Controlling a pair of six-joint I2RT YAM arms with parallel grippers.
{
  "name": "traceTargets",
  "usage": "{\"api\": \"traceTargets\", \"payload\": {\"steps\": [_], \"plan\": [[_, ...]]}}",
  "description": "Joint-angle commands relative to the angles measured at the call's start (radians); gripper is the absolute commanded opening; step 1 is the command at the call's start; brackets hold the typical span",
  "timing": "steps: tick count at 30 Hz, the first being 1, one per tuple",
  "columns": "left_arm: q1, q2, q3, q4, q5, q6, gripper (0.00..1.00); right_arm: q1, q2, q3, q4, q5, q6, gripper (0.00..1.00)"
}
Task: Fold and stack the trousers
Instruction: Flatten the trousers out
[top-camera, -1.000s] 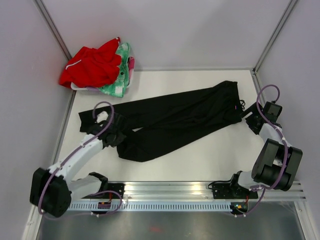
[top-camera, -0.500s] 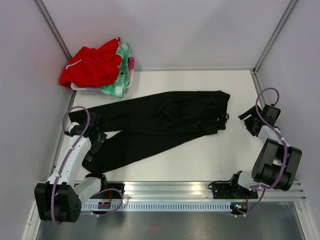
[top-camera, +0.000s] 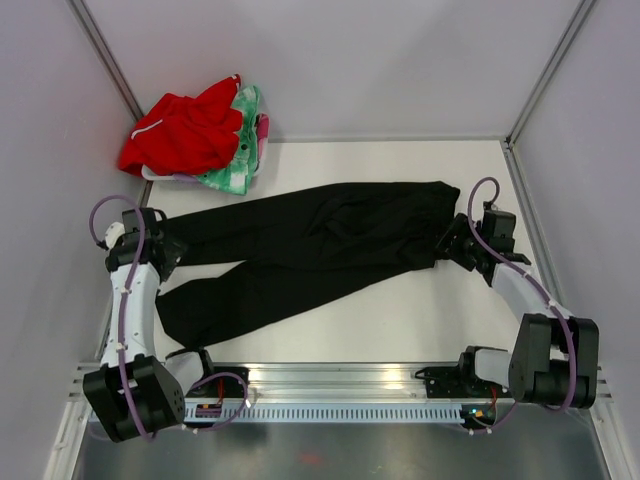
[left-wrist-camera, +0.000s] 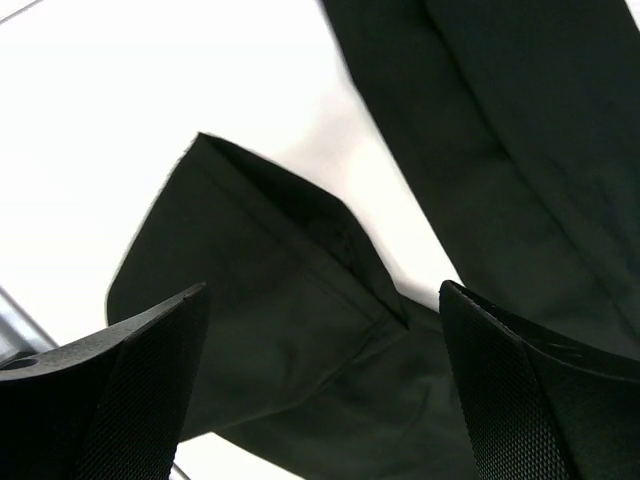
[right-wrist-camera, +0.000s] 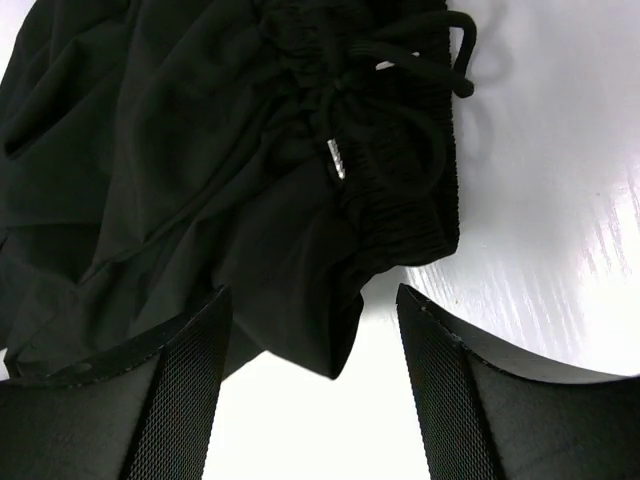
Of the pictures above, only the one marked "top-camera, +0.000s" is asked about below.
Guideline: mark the green white patterned garment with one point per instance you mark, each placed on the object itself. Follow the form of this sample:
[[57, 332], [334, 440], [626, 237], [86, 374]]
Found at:
[[249, 102]]

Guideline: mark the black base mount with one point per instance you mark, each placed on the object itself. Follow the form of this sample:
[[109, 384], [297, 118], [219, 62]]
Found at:
[[442, 382], [223, 386]]

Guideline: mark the red garment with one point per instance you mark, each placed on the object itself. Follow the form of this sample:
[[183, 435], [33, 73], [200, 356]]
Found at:
[[186, 135]]

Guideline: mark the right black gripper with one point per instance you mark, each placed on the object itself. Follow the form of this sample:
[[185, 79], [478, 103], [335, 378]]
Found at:
[[461, 227]]

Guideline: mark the white slotted cable duct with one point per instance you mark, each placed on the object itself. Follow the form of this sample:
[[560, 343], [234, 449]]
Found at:
[[437, 413]]

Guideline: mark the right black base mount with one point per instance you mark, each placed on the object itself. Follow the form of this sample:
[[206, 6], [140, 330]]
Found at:
[[442, 382]]

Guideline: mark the black trousers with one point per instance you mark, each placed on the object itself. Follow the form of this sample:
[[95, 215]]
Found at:
[[294, 252]]

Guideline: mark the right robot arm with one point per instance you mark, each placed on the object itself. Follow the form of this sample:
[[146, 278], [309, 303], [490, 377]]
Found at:
[[554, 361]]

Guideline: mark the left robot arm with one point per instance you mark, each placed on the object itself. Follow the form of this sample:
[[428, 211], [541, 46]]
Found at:
[[133, 393]]

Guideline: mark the white laundry basket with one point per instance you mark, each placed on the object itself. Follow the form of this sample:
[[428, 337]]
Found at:
[[236, 178]]

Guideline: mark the pink white garment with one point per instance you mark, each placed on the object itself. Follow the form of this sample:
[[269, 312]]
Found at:
[[262, 131]]

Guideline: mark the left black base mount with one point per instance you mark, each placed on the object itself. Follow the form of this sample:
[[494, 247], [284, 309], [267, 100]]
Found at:
[[223, 386]]

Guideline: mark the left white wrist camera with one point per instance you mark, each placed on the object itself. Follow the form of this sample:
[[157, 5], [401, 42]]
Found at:
[[113, 233]]

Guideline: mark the aluminium mounting rail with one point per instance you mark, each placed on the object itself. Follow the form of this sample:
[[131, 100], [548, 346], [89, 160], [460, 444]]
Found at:
[[355, 382]]

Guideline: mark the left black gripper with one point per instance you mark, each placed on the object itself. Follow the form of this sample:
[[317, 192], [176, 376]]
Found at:
[[174, 252]]

